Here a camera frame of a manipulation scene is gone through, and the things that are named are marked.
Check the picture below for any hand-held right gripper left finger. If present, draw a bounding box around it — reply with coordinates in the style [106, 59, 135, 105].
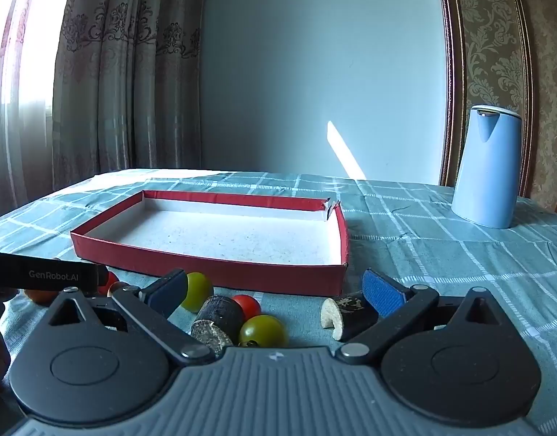
[48, 269, 216, 367]

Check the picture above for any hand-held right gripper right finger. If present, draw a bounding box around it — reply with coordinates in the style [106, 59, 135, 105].
[335, 268, 511, 367]

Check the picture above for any red cherry tomato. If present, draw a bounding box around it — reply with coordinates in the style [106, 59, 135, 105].
[97, 271, 121, 296]
[232, 294, 262, 321]

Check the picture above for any orange mandarin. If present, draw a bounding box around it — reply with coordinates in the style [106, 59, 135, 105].
[24, 288, 60, 306]

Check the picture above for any red cardboard box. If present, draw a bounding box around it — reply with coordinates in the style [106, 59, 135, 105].
[70, 189, 350, 297]

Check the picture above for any yellow-green cherry tomato with stem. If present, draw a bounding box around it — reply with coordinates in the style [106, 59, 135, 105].
[239, 315, 288, 348]

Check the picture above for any teal checked tablecloth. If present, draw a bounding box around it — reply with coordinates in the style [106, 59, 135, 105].
[0, 170, 557, 436]

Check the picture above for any blue kettle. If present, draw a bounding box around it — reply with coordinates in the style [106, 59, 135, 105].
[451, 104, 522, 229]

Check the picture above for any sheer white curtain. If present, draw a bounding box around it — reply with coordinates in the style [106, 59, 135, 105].
[0, 0, 61, 223]

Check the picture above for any patterned beige curtain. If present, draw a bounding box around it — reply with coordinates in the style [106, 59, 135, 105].
[51, 0, 207, 191]

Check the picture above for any gilded wall frame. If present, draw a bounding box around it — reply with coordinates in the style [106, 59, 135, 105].
[435, 0, 536, 201]

